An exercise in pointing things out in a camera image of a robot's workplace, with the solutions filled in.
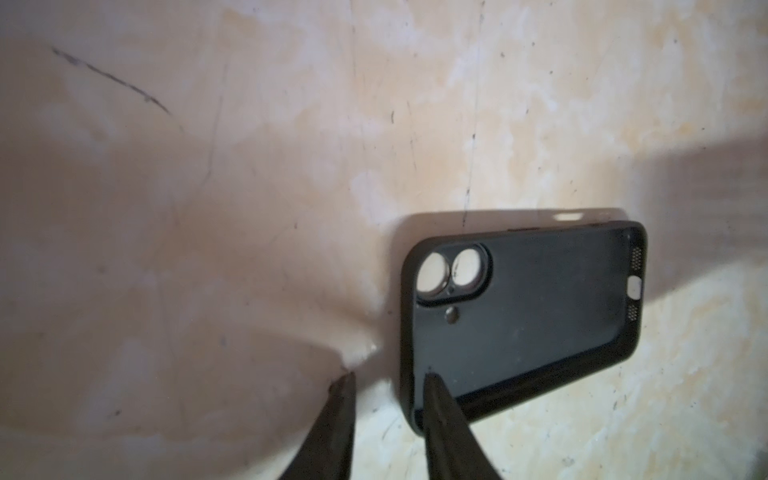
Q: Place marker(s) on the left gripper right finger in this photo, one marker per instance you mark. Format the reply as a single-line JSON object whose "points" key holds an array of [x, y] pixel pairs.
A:
{"points": [[452, 451]]}

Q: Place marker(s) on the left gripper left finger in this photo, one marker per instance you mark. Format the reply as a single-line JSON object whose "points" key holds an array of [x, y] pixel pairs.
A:
{"points": [[327, 451]]}

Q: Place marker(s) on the black phone case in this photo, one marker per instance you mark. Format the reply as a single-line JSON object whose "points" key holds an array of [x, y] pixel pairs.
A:
{"points": [[504, 317]]}

